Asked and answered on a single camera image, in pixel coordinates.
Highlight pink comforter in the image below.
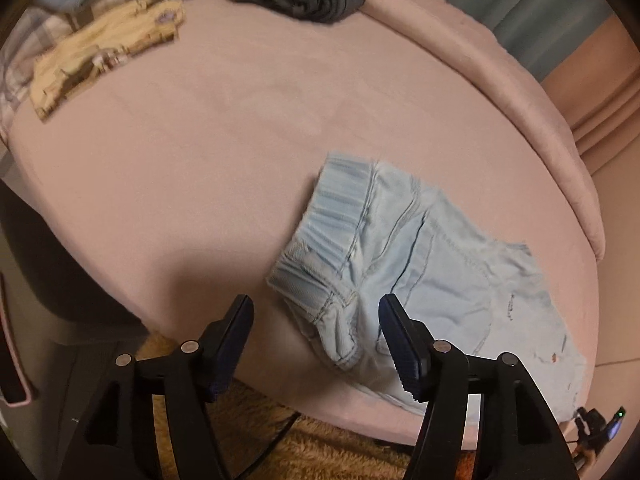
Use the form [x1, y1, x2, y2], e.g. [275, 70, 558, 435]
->
[350, 0, 606, 261]

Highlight pink curtain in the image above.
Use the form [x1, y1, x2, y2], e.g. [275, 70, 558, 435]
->
[540, 15, 640, 176]

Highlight teal curtain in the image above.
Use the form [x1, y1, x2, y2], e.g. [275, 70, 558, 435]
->
[430, 0, 616, 81]

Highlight light blue denim pants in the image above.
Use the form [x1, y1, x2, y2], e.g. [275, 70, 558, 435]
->
[266, 151, 588, 422]

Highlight black cable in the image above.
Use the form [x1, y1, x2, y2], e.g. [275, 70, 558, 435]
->
[250, 410, 301, 480]

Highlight bed with pink sheet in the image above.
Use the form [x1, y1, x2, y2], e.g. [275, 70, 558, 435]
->
[10, 0, 601, 451]

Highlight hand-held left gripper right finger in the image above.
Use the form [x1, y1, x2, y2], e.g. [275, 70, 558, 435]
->
[377, 294, 586, 480]

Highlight beige garment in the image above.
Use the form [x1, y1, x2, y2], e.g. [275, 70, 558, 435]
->
[29, 0, 187, 121]

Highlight beige shaggy rug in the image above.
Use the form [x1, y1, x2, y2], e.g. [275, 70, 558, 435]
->
[135, 332, 426, 480]

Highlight dark object with pink trim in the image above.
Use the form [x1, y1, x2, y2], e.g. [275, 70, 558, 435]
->
[0, 270, 38, 406]

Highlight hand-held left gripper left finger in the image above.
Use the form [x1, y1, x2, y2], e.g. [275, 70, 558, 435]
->
[60, 294, 255, 480]

